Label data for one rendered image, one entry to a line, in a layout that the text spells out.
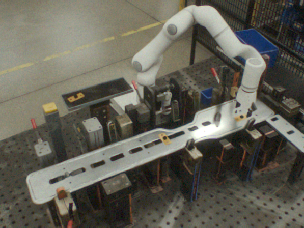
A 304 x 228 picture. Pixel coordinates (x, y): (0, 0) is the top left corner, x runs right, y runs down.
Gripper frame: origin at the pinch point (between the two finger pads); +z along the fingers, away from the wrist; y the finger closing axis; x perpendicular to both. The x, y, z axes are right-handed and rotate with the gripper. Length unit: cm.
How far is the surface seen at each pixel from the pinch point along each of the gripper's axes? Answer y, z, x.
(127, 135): -17, 5, -63
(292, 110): 11.8, 0.5, 24.8
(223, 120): -3.0, 5.2, -10.5
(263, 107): -1.2, 5.1, 16.8
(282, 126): 16.4, 5.1, 14.8
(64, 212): 18, -1, -107
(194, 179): 17.3, 16.3, -41.9
